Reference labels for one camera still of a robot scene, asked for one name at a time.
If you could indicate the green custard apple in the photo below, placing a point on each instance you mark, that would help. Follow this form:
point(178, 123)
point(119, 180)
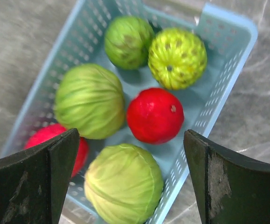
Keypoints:
point(177, 58)

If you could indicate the small green fruit back left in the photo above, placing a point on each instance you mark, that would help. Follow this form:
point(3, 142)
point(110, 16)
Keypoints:
point(127, 41)

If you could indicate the green cabbage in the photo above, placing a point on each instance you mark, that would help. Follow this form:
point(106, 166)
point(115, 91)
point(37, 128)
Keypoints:
point(91, 99)
point(124, 184)

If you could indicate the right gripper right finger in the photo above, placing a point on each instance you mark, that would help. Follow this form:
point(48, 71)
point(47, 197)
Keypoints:
point(230, 188)

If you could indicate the small red apple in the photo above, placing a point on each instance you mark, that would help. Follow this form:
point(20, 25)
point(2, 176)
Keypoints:
point(155, 116)

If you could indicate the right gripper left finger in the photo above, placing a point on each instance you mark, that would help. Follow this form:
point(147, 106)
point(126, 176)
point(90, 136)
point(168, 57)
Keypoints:
point(34, 182)

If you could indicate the red pomegranate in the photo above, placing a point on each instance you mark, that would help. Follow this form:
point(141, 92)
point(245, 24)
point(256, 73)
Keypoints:
point(46, 133)

